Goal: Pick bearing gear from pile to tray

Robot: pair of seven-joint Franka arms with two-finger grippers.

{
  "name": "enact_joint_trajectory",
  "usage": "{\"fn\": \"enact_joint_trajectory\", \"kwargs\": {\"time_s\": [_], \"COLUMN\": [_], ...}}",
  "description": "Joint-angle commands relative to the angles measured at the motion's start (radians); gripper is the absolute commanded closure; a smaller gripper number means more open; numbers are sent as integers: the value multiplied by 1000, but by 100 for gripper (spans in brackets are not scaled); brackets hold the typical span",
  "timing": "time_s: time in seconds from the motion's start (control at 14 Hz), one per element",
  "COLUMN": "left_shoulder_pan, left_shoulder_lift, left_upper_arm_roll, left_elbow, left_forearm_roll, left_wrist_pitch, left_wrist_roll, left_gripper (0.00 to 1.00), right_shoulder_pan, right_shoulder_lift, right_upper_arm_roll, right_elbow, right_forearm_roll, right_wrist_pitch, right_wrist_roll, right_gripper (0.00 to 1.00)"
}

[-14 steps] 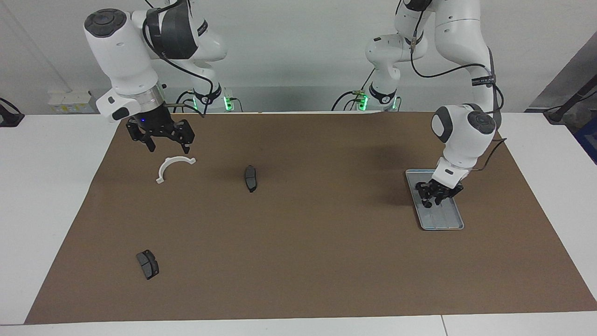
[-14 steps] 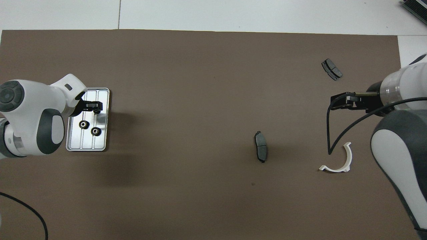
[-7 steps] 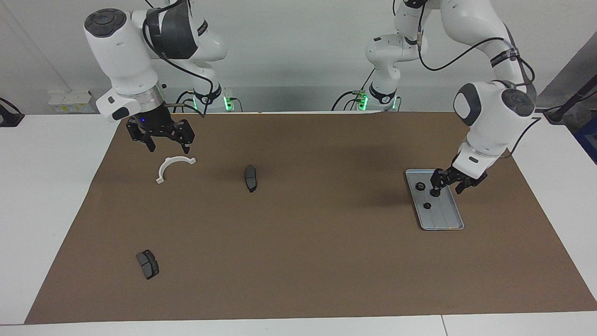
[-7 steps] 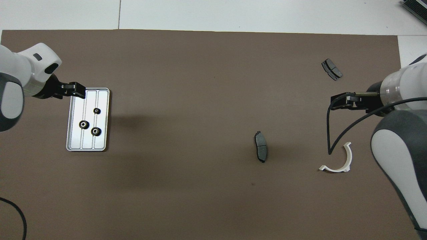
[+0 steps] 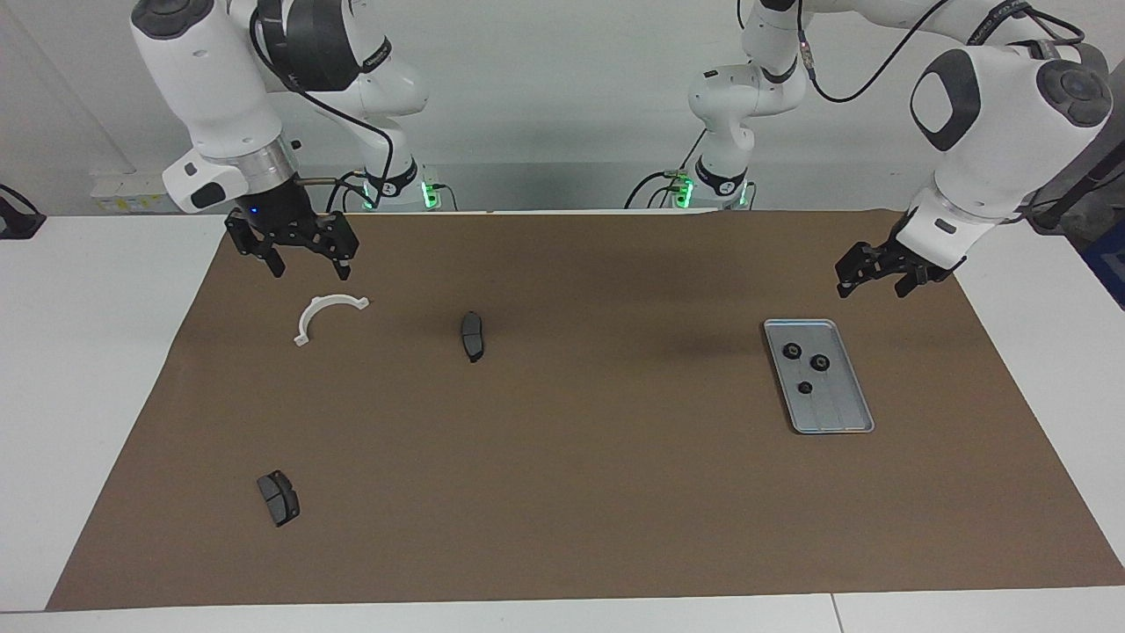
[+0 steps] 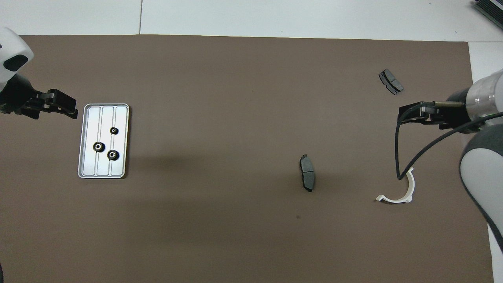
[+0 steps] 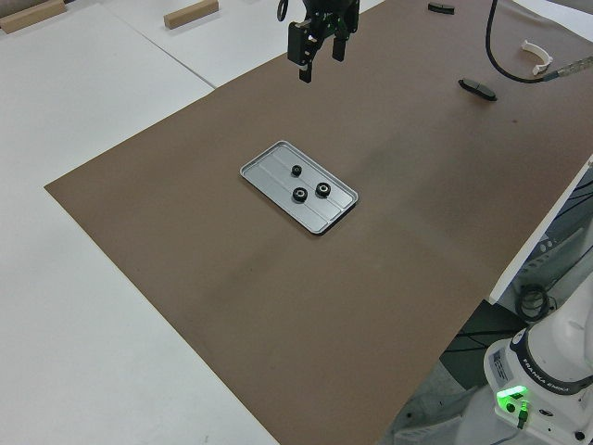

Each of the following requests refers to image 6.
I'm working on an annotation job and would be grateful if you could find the long grey brake pad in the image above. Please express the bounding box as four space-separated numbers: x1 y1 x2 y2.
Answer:
299 154 316 193

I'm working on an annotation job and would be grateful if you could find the brown table mat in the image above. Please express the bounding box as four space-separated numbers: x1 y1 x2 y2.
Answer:
0 35 495 283

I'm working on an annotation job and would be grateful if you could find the grey ribbed device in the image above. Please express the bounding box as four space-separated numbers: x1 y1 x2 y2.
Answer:
473 0 503 25

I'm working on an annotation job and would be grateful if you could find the short grey brake pad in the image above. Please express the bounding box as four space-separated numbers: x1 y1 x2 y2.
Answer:
378 69 404 96

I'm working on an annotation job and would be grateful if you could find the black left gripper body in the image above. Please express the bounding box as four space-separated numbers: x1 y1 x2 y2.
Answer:
22 92 44 119

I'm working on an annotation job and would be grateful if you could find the white curved plastic bracket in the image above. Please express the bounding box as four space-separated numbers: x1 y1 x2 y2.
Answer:
375 167 415 204

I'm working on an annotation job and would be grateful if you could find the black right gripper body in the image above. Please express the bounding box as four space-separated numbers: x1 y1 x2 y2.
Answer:
430 103 470 130

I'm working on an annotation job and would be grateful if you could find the silver metal tray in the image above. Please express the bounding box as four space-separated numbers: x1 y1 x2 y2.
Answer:
77 103 130 179

